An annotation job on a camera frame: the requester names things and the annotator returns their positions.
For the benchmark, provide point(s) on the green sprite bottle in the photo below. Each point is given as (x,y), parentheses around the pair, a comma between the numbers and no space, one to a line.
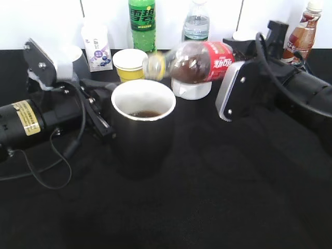
(143,24)

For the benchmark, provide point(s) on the yellow paper cup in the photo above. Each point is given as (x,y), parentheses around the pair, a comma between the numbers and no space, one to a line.
(129,64)

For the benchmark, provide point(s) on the grey mug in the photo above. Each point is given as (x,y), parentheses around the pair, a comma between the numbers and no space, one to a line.
(71,64)

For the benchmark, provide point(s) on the red mug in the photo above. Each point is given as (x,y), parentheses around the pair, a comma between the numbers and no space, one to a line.
(244,35)

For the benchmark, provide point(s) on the clear water bottle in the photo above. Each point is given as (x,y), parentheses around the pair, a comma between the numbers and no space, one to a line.
(197,23)

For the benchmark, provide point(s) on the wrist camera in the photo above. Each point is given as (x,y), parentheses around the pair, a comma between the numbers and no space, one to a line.
(235,90)
(40,65)

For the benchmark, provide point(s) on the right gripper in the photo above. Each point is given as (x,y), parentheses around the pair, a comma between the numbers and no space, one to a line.
(254,51)

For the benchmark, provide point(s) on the brown tea bottle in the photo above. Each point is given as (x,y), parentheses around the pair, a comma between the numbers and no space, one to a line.
(303,36)

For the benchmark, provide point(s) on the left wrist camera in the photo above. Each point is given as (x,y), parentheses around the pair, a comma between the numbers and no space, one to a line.
(40,65)

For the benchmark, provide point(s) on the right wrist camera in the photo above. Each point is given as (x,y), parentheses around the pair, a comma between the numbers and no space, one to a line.
(235,90)

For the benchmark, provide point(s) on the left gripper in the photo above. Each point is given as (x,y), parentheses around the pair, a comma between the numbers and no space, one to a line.
(71,105)

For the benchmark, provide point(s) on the black mug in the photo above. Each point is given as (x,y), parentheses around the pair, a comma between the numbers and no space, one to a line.
(143,119)

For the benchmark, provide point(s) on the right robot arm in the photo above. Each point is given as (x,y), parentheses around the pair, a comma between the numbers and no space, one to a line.
(301,95)

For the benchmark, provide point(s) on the white milk carton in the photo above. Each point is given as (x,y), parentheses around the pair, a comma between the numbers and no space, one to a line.
(95,37)

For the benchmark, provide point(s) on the cola bottle red label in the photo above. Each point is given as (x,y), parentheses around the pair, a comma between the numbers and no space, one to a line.
(192,62)

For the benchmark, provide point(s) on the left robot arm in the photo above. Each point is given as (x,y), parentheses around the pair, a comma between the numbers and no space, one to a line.
(22,125)

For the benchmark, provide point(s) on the white mug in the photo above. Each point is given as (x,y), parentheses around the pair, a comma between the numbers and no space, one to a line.
(190,91)

